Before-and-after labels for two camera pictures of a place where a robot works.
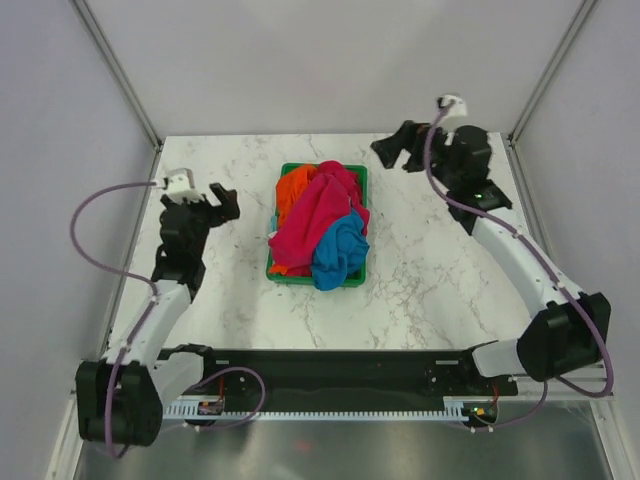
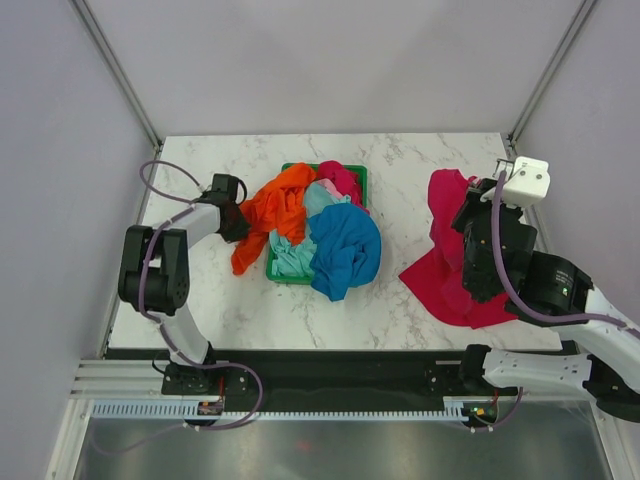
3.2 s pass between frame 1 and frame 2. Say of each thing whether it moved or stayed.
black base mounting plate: stayed
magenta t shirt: moved
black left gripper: moved
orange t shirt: moved
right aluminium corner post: stayed
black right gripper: moved
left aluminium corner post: stayed
